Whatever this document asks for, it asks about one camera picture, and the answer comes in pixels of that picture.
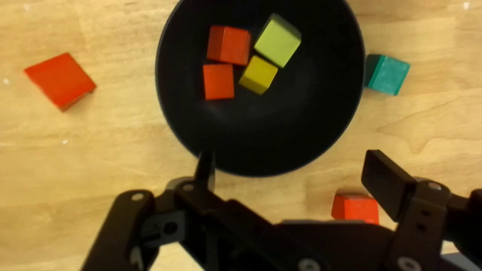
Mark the yellow wooden block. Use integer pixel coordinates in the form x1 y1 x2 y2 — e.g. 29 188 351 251
238 54 281 96

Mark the black bowl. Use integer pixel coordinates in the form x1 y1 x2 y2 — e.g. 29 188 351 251
154 0 366 178

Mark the large yellow-green wooden block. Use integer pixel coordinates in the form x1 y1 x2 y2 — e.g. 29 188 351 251
254 12 303 69

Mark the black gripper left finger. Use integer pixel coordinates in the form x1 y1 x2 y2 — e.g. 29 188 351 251
82 148 329 271

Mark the orange wooden block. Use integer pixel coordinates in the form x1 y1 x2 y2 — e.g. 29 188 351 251
202 63 237 102

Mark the green wooden block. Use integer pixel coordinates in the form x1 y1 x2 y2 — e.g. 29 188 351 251
363 53 412 98

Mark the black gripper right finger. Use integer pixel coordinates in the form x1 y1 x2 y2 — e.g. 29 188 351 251
360 149 482 271

